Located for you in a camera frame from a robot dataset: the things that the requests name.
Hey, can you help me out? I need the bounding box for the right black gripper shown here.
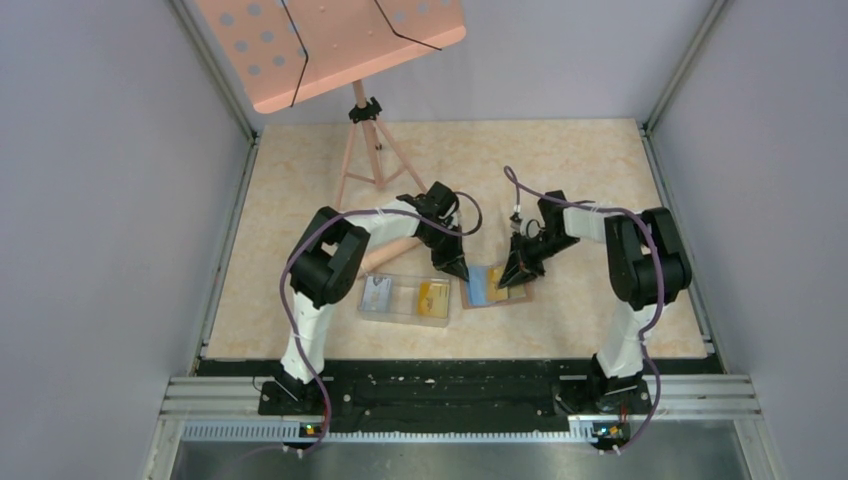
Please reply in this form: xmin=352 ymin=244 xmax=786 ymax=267
xmin=499 ymin=230 xmax=580 ymax=291

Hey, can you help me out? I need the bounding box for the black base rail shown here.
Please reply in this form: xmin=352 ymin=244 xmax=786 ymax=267
xmin=258 ymin=359 xmax=651 ymax=434

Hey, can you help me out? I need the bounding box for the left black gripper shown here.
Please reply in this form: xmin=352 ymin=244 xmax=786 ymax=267
xmin=418 ymin=224 xmax=470 ymax=282

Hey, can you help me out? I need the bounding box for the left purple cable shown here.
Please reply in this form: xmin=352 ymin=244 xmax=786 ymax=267
xmin=278 ymin=191 xmax=485 ymax=457

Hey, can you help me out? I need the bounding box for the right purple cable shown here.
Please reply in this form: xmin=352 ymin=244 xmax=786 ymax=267
xmin=503 ymin=165 xmax=666 ymax=455

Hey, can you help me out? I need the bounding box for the pink music stand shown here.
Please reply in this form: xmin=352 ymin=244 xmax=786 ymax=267
xmin=197 ymin=0 xmax=467 ymax=191

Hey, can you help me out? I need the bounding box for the yellow credit card stack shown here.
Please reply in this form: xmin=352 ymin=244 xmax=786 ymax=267
xmin=416 ymin=281 xmax=450 ymax=319

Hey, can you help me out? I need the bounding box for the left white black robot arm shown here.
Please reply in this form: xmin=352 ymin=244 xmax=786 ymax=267
xmin=279 ymin=182 xmax=482 ymax=414

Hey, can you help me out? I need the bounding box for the purple cable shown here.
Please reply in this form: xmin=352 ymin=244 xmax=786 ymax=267
xmin=278 ymin=191 xmax=485 ymax=457
xmin=503 ymin=165 xmax=666 ymax=455

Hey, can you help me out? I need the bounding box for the pink cylindrical handle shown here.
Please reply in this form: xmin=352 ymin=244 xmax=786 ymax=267
xmin=359 ymin=237 xmax=421 ymax=276

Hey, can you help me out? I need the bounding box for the brown leather card holder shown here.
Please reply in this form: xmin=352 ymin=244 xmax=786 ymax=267
xmin=460 ymin=264 xmax=534 ymax=309

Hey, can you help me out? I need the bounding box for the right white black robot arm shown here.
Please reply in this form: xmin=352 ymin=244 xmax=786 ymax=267
xmin=498 ymin=191 xmax=692 ymax=412

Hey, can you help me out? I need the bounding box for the grey white credit card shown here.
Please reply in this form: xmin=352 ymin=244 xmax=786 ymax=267
xmin=360 ymin=275 xmax=393 ymax=313

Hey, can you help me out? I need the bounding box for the clear plastic card box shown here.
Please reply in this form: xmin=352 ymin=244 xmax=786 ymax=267
xmin=358 ymin=272 xmax=452 ymax=328

